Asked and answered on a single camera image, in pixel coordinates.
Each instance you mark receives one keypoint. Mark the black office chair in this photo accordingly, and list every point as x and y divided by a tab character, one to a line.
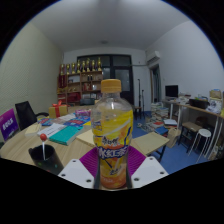
25	115

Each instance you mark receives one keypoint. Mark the black computer monitor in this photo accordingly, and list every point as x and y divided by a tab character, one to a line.
171	91

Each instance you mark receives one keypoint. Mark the long wooden desk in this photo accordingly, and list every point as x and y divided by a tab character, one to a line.
200	109

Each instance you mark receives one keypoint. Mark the tan book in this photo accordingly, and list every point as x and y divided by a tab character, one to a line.
32	130

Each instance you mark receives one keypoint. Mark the red-ball stick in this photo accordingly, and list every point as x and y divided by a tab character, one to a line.
43	137

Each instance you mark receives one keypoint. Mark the wooden stool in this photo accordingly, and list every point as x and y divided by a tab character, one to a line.
190	126

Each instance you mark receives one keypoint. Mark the white wall air conditioner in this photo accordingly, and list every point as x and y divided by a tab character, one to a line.
153	57

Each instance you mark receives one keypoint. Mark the gift box with red ribbon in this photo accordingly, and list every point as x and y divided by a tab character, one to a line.
58	111

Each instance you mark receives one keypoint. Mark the white round stool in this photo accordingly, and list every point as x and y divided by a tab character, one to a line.
203	133

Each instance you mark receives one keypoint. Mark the white book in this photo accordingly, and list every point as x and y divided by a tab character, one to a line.
50	130

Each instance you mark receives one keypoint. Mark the yellow-label drink bottle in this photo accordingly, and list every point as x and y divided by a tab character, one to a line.
111	133

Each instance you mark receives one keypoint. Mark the wooden shelf unit with trophies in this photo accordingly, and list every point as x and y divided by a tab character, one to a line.
78	86

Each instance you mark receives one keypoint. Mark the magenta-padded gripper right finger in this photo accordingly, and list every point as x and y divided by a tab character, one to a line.
138	165

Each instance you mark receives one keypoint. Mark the pile of books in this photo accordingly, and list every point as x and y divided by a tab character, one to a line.
156	116

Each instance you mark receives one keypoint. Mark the purple sign board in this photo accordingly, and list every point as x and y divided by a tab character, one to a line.
8	125

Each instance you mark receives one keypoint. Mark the teal book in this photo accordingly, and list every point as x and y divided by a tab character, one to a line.
65	135

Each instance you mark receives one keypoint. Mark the small wooden table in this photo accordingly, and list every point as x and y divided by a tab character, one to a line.
150	141

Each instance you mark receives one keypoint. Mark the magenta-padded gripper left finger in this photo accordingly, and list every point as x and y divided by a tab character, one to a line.
87	163

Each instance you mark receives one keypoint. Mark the black mug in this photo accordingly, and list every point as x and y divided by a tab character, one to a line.
50	163

